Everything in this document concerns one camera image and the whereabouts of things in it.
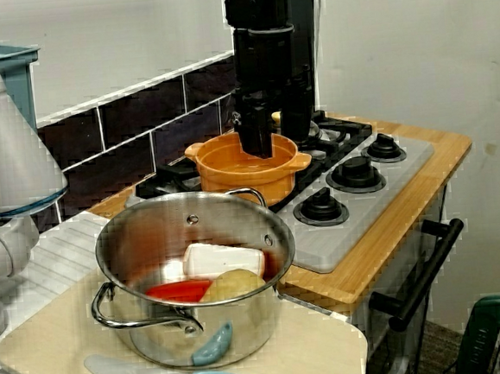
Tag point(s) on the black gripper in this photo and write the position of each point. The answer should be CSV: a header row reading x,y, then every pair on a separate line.
x,y
264,64

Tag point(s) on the orange plastic toy pot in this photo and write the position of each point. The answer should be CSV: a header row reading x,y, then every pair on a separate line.
x,y
241,183

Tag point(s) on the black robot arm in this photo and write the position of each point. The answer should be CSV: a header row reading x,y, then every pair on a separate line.
x,y
257,4

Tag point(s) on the black burner grate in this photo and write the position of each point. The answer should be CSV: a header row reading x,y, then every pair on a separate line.
x,y
349,131
176,180

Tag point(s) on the black stove knob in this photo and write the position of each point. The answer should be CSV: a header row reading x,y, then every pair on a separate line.
x,y
321,207
383,147
355,173

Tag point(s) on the gray toy cooktop plate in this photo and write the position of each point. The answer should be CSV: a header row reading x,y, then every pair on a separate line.
x,y
366,234

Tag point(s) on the white toy food block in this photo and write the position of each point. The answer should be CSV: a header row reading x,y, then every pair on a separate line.
x,y
221,260

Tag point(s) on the white board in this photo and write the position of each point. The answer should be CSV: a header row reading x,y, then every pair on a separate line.
x,y
418,74

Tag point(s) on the toy potato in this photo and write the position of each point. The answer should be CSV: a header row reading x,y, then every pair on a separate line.
x,y
232,286

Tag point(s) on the white toy kitchen cabinet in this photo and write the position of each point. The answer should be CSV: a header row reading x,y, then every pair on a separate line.
x,y
425,214

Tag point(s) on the red toy vegetable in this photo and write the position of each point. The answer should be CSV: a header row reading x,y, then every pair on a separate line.
x,y
176,292

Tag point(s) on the stainless steel pot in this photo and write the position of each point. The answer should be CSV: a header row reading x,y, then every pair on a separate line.
x,y
243,326

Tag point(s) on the white ribbed sink top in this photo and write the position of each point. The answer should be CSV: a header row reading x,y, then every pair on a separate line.
x,y
64,249

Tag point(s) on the gray toy faucet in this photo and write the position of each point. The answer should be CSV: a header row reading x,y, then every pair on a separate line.
x,y
9,149

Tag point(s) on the green clamp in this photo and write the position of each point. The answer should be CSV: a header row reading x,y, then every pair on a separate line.
x,y
483,337

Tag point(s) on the light wooden cutting board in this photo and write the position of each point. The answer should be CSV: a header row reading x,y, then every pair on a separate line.
x,y
51,354

